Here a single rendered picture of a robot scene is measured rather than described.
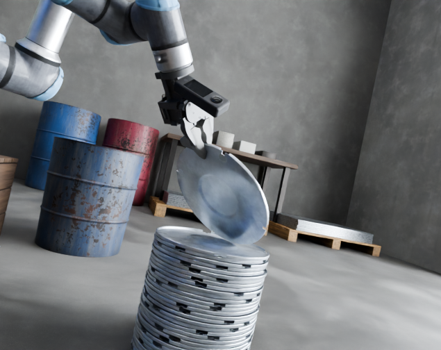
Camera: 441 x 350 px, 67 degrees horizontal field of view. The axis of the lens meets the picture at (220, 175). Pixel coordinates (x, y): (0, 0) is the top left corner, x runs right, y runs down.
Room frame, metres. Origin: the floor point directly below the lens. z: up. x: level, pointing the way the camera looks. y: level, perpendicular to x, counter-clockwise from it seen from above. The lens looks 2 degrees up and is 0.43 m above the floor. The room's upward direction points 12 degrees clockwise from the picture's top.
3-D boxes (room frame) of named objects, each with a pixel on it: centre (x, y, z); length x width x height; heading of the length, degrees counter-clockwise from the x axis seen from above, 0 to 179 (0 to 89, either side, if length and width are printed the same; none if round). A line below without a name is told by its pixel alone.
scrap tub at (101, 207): (1.59, 0.59, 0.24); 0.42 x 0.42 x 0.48
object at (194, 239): (0.84, -0.02, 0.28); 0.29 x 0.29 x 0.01
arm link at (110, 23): (0.68, 0.27, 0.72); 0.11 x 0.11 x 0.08; 54
